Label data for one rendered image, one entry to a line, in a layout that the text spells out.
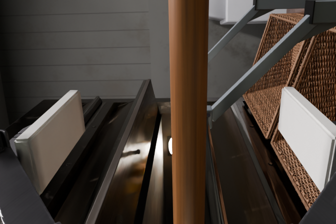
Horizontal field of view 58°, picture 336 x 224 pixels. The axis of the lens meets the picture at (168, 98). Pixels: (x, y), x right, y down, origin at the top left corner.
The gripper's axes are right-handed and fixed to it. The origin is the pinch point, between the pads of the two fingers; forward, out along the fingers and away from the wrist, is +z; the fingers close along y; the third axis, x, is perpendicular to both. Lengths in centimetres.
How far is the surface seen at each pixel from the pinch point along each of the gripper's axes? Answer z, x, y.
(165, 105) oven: 154, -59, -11
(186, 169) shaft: 4.7, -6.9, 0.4
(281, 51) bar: 44.1, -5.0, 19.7
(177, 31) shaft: 5.0, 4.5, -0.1
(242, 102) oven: 152, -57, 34
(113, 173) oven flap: 55, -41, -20
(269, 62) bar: 44.1, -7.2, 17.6
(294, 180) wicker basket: 68, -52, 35
